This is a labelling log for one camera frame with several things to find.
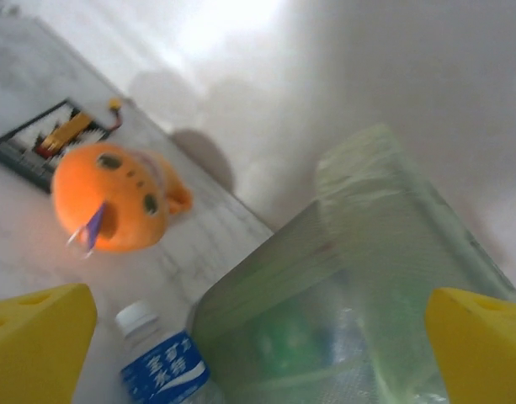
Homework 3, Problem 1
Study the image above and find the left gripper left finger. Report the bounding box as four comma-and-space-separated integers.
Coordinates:
0, 282, 98, 404

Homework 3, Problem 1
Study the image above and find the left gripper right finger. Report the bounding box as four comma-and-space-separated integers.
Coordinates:
424, 287, 516, 404

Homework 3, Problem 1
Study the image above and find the blue label bottle white cap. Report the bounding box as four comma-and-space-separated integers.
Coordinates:
114, 300, 225, 404

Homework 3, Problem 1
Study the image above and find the translucent green trash bin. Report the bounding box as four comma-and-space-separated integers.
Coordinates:
185, 124, 516, 404

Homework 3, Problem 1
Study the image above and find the orange plush toy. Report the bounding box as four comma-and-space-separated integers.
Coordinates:
51, 141, 194, 253

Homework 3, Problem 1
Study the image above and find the black charger board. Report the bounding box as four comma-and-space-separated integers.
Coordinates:
0, 97, 115, 194

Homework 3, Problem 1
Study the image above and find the yellow connector with cable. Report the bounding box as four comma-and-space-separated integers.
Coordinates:
101, 97, 126, 134

